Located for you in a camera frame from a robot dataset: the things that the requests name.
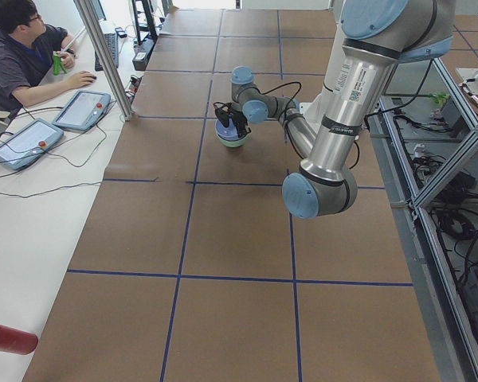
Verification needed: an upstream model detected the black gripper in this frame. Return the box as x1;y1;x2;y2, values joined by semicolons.
229;108;250;138

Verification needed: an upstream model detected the blue bowl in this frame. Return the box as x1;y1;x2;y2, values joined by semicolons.
215;121;238;140

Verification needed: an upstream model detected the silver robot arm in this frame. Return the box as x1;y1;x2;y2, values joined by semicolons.
215;1;456;219

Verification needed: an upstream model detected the green bowl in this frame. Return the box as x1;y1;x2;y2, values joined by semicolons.
217;134;249;148

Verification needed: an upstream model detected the black keyboard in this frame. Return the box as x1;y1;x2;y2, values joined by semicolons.
94;32;120;72

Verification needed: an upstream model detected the far blue teach pendant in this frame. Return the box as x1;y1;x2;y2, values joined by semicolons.
53;90;111;131

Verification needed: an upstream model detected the blue teach pendant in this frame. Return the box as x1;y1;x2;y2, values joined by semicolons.
0;119;64;170
53;90;111;131

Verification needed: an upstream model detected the near blue teach pendant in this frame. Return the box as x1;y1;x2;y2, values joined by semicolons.
0;119;64;170

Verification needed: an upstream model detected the seated man in grey shirt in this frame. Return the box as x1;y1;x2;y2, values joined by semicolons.
0;0;94;114

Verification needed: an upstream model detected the red cylinder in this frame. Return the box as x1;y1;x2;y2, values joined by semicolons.
0;325;38;355

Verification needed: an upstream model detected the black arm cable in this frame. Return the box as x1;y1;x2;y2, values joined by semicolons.
258;81;304;144

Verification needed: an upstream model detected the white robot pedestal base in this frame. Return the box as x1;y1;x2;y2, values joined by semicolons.
300;1;345;132

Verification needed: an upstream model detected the aluminium frame post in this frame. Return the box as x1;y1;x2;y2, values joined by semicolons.
74;0;134;121

